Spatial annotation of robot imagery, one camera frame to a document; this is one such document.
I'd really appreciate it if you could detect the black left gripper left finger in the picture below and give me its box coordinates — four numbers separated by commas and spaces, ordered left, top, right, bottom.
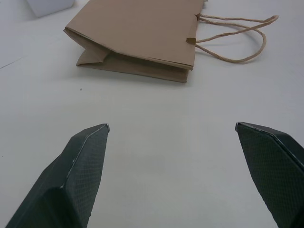
5, 123, 110, 228

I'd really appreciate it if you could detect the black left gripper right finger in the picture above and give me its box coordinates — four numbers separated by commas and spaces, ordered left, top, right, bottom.
235, 122, 304, 228

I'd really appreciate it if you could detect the white box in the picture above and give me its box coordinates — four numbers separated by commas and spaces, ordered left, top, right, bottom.
25, 0, 74, 18

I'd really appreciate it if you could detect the brown paper bag with handles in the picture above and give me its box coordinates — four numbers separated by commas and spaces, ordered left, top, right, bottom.
63, 0, 280, 84

